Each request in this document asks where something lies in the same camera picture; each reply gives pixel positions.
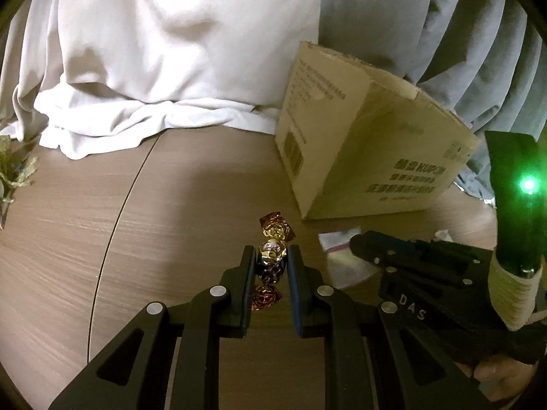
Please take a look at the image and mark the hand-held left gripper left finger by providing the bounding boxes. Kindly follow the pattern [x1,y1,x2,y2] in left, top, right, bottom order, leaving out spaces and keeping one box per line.
[47,245,258,410]

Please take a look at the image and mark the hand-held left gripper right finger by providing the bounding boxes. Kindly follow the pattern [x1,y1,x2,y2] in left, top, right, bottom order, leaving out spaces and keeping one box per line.
[286,244,498,410]

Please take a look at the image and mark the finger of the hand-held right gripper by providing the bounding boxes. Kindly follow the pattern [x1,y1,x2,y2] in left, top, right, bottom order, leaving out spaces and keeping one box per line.
[349,238,476,292]
[361,231,497,266]

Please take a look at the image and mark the red silver foil twist candy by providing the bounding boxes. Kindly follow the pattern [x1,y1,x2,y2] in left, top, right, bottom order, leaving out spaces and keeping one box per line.
[252,210,297,312]

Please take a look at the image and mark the clear snack packet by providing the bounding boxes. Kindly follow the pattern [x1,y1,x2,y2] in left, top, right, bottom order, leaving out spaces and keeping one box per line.
[318,228,375,290]

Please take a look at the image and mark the brown cardboard box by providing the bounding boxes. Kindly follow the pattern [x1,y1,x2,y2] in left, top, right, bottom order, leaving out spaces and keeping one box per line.
[275,41,483,221]

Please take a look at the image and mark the person's right hand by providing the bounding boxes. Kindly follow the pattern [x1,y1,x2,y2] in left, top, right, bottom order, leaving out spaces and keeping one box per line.
[472,349,542,405]

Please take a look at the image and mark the grey curtain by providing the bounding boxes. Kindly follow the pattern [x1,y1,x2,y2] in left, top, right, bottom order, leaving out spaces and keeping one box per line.
[318,0,547,206]

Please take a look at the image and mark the white curtain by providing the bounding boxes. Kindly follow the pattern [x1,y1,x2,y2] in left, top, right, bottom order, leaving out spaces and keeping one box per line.
[0,0,326,161]

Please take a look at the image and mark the yellow fringed cloth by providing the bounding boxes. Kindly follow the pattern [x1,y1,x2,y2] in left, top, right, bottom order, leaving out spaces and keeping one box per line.
[0,134,40,232]

